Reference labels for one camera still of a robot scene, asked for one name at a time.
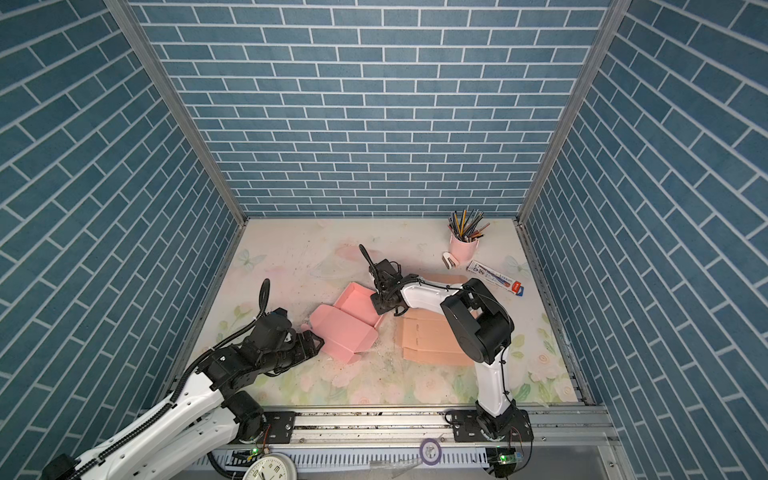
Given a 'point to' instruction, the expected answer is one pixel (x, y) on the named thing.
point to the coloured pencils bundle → (467, 227)
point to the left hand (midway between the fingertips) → (319, 347)
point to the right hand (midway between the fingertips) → (379, 298)
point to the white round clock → (271, 466)
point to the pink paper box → (348, 326)
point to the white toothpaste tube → (494, 277)
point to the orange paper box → (429, 337)
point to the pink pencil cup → (463, 251)
